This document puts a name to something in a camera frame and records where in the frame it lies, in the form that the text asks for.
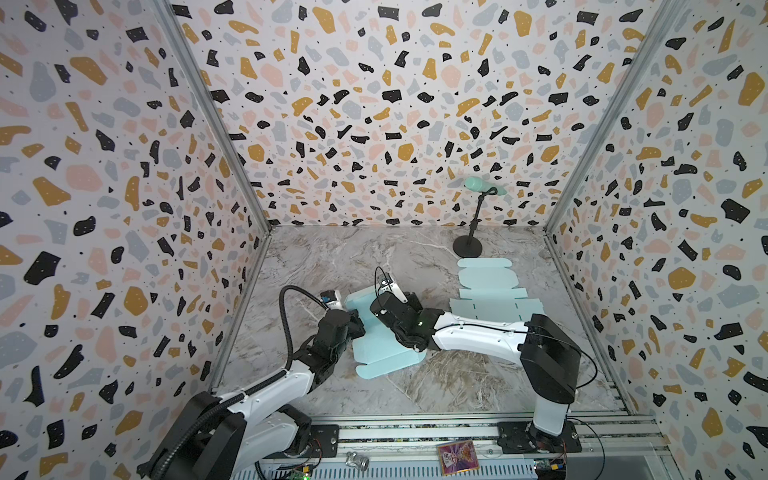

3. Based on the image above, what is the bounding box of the mint paper box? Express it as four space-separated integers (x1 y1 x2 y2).
344 286 426 380
450 258 544 323

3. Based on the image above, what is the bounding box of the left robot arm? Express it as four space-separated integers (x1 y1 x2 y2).
137 309 365 479

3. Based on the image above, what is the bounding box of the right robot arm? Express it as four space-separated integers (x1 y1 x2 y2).
370 291 582 439

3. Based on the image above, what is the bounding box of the black microphone stand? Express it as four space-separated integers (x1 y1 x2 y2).
452 187 498 258

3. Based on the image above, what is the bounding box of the small metal clip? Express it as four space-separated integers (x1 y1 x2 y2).
345 451 370 472

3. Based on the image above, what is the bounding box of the colourful square card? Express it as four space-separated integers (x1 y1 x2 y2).
437 440 479 476

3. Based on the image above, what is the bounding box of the circuit board left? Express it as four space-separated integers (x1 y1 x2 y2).
279 460 321 480

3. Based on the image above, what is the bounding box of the circuit board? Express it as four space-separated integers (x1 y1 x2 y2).
279 460 321 480
534 454 567 480

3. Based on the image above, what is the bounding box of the mint green microphone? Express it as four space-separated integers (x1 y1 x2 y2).
464 177 507 196

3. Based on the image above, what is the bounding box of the circuit board right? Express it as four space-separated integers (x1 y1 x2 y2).
534 454 567 480

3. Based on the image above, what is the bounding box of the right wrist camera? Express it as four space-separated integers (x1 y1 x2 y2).
376 273 407 302

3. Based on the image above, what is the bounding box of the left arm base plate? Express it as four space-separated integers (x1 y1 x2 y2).
270 424 340 461

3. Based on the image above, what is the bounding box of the aluminium mounting rail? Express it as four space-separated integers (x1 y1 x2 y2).
157 413 679 480

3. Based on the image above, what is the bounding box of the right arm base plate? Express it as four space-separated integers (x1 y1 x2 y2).
497 420 582 454

